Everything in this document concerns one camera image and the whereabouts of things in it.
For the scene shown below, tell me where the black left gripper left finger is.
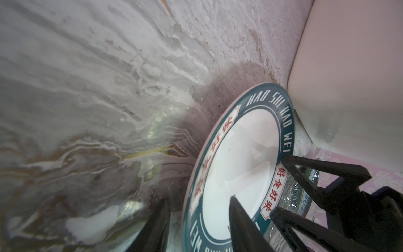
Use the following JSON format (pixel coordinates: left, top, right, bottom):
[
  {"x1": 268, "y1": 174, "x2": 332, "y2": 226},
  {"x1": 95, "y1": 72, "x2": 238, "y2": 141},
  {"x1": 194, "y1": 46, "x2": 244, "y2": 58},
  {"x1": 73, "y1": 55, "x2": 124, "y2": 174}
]
[{"x1": 126, "y1": 198, "x2": 171, "y2": 252}]

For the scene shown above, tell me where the white plate green lettered rim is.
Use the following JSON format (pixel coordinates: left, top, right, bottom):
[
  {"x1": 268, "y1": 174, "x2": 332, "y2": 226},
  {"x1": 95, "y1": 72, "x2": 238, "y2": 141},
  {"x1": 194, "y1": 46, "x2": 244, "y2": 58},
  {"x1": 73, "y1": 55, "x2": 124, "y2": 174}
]
[{"x1": 182, "y1": 83, "x2": 295, "y2": 252}]

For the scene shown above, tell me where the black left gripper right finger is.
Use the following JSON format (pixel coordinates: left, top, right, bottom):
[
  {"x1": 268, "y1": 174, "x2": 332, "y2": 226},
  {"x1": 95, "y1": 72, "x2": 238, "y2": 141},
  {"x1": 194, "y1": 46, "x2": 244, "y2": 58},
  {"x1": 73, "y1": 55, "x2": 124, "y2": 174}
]
[{"x1": 229, "y1": 196, "x2": 274, "y2": 252}]

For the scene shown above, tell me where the white plastic bin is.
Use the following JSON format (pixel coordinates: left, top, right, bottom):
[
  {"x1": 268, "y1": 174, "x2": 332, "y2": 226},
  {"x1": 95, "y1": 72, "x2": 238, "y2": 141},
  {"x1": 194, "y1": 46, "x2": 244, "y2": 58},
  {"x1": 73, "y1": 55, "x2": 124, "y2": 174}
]
[{"x1": 288, "y1": 1, "x2": 403, "y2": 172}]

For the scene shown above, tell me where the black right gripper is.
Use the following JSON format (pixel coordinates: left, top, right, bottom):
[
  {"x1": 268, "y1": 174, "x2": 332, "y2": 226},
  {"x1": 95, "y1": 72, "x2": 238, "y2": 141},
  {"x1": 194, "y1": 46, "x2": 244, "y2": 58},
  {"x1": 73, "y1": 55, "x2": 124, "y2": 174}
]
[{"x1": 270, "y1": 154, "x2": 403, "y2": 252}]

